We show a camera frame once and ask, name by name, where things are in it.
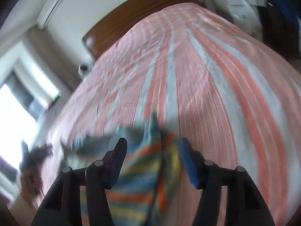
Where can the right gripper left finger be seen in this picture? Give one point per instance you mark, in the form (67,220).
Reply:
(62,203)

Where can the striped knit sweater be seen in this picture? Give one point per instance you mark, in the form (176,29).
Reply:
(150,172)

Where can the person left hand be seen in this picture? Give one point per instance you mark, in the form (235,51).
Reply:
(31,185)

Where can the beige curtain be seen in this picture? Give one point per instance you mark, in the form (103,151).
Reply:
(54,57)

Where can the pink striped bed sheet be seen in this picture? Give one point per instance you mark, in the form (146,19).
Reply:
(235,100)

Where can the brown wooden headboard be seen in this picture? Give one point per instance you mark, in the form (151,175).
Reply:
(119,21)

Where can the white air conditioner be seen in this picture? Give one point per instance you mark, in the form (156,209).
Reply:
(47,12)

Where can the white desk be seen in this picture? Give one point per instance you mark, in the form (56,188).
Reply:
(243,13)

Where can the blue cloth on chair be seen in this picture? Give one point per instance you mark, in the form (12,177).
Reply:
(289,11)

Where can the white round camera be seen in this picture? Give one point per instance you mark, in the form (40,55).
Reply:
(83,70)

